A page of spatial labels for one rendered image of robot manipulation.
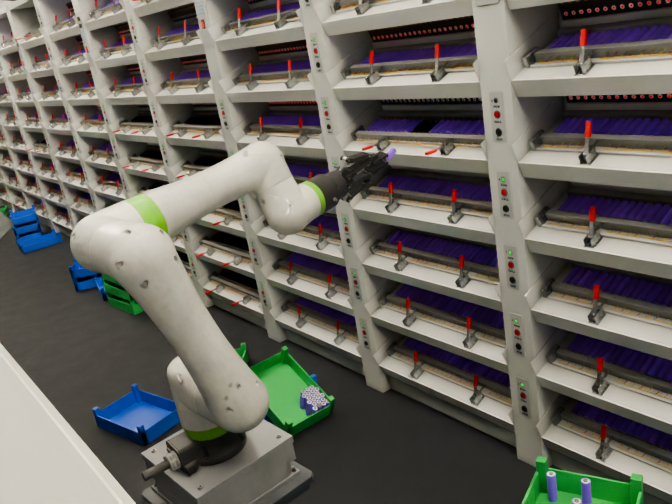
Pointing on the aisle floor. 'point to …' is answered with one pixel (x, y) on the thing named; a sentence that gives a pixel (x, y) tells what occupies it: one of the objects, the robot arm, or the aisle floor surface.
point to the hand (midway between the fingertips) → (376, 162)
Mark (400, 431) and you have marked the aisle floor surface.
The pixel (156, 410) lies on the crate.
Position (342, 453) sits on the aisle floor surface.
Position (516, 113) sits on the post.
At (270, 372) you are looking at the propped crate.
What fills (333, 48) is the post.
